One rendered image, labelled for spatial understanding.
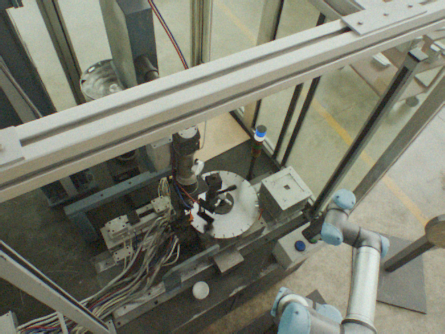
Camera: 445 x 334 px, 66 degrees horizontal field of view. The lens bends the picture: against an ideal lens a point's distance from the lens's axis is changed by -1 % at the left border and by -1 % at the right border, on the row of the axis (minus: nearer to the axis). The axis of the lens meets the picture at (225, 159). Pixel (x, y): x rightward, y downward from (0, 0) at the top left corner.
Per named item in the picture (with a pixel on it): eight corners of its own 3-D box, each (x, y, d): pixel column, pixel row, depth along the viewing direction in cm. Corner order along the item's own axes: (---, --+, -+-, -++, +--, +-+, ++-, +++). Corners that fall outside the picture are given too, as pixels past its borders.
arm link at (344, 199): (332, 202, 119) (338, 183, 124) (322, 215, 128) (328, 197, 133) (354, 211, 118) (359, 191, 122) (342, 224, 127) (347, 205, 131)
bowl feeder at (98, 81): (138, 99, 210) (130, 51, 180) (160, 134, 196) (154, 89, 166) (89, 116, 199) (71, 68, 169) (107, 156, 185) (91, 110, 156)
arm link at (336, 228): (355, 245, 113) (361, 217, 119) (322, 231, 115) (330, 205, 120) (346, 254, 119) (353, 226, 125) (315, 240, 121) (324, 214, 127)
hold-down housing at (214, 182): (215, 194, 140) (218, 167, 124) (220, 204, 138) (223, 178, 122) (203, 198, 139) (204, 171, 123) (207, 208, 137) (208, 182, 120)
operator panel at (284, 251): (316, 224, 172) (326, 211, 160) (330, 243, 167) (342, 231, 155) (271, 251, 163) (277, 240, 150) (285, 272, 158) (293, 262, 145)
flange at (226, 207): (229, 217, 149) (230, 215, 147) (205, 209, 150) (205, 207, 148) (236, 195, 155) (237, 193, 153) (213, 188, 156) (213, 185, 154)
